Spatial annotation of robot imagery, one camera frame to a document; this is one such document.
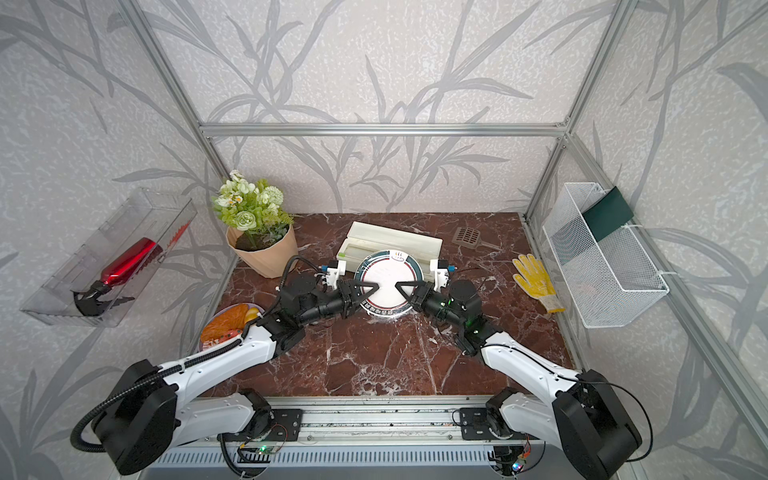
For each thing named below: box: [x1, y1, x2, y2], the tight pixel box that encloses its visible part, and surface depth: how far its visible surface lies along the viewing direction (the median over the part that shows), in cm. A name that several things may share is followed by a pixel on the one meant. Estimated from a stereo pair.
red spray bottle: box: [73, 237, 163, 316], surface depth 63 cm
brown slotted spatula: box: [451, 227, 504, 251], surface depth 114 cm
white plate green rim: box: [354, 249, 424, 318], surface depth 77 cm
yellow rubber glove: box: [512, 254, 566, 313], surface depth 104 cm
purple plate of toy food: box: [199, 303, 265, 350], surface depth 88 cm
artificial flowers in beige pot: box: [214, 170, 299, 278], surface depth 87 cm
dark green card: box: [582, 186, 634, 242], surface depth 72 cm
